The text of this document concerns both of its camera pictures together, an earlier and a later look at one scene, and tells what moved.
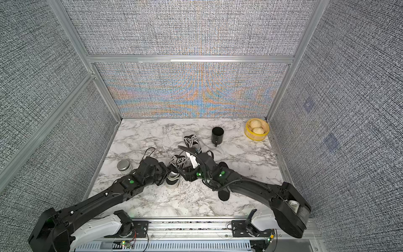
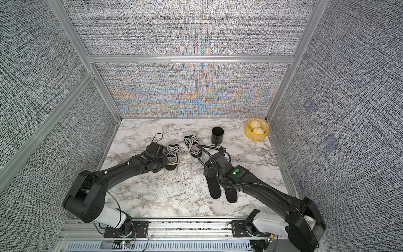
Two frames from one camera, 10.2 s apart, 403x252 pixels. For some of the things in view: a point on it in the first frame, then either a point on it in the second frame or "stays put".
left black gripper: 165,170 -> 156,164
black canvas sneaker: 173,178 -> 172,153
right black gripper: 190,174 -> 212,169
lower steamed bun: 258,130 stays put
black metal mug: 217,135 stays put
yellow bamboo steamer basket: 256,129 stays put
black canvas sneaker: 191,141 stays put
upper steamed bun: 255,123 stays put
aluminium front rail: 188,228 stays put
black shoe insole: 223,195 -> 231,194
